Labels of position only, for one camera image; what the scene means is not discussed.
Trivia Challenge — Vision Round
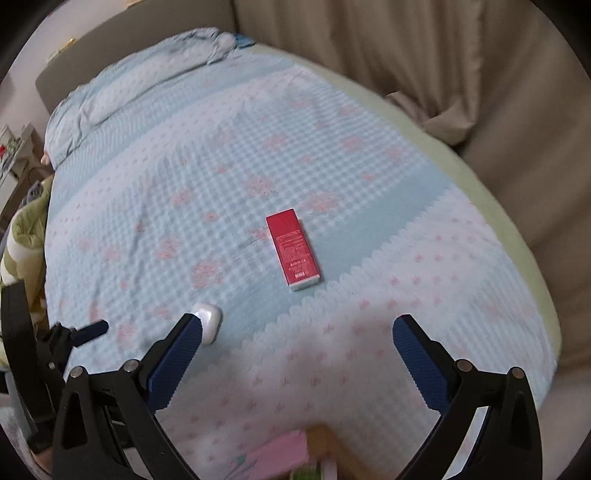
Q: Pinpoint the beige curtain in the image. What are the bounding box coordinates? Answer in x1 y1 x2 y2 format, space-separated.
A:
235 1 590 370

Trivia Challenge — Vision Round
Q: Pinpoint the blue checked pillow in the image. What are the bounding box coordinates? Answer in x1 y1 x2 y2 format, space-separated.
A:
44 27 252 168

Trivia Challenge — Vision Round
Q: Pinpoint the red rectangular box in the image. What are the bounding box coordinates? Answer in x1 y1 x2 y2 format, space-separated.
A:
266 209 321 290

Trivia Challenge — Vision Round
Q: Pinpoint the green mattress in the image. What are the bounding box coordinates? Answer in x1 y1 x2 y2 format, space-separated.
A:
253 44 562 357

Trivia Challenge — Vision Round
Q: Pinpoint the pink patterned cardboard box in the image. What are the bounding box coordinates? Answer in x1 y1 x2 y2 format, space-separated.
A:
225 425 379 479

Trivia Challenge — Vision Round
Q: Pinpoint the grey headboard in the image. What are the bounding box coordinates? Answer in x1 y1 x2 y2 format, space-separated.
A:
35 0 238 112

